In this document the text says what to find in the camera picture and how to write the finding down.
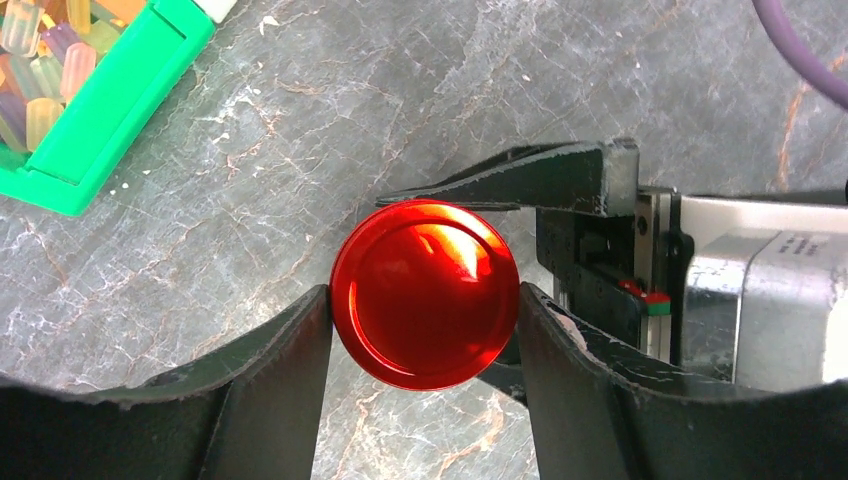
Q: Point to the green candy bin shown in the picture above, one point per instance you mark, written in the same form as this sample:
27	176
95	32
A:
80	152

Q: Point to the white lollipop bin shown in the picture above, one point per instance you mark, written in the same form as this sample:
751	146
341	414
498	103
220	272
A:
216	10

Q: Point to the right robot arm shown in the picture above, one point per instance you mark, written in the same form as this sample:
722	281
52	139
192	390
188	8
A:
749	289

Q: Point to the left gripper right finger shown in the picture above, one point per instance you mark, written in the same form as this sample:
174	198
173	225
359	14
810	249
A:
600	409

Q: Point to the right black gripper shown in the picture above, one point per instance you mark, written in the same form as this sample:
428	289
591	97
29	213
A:
617	265

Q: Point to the red jar lid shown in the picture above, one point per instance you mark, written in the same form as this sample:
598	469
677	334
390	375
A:
424	295

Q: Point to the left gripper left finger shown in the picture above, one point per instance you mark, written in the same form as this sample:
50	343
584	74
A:
248	410

